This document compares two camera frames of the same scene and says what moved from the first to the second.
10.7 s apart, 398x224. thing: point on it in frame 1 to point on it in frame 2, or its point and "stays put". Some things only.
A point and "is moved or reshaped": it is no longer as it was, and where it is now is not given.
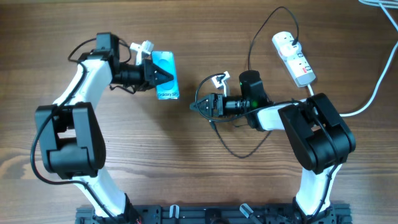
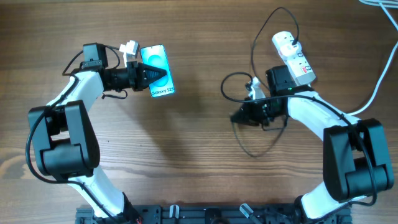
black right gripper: (214, 99) to (249, 117)
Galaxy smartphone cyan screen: (165, 60) is moved or reshaped
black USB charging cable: (231, 149) to (262, 85)
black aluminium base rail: (216, 214) stays put
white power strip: (295, 60) stays put
